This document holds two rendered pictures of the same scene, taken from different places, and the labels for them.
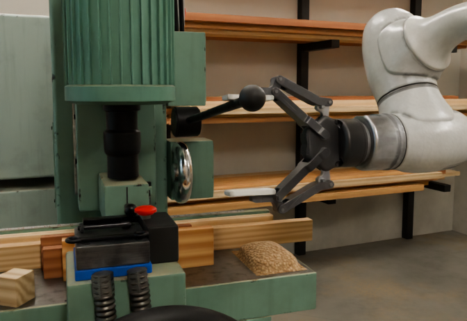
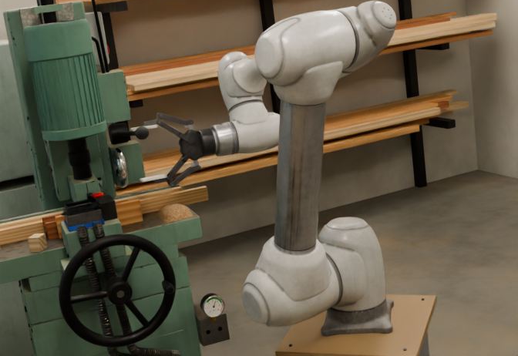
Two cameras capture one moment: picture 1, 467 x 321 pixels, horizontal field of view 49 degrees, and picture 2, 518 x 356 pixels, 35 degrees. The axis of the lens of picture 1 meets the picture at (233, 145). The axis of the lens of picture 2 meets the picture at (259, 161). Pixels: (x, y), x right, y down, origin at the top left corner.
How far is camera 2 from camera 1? 146 cm
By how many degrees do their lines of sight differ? 6
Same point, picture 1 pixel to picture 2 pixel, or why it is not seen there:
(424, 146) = (248, 139)
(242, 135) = (206, 96)
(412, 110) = (241, 119)
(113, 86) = (70, 130)
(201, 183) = (135, 172)
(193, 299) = not seen: hidden behind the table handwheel
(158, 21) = (89, 89)
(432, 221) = (451, 162)
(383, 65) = (227, 92)
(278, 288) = (178, 228)
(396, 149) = (232, 143)
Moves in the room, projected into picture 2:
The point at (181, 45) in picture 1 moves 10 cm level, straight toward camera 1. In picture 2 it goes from (107, 82) to (105, 86)
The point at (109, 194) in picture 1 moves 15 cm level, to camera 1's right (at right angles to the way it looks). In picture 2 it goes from (77, 189) to (131, 182)
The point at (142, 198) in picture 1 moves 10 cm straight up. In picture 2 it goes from (96, 188) to (89, 153)
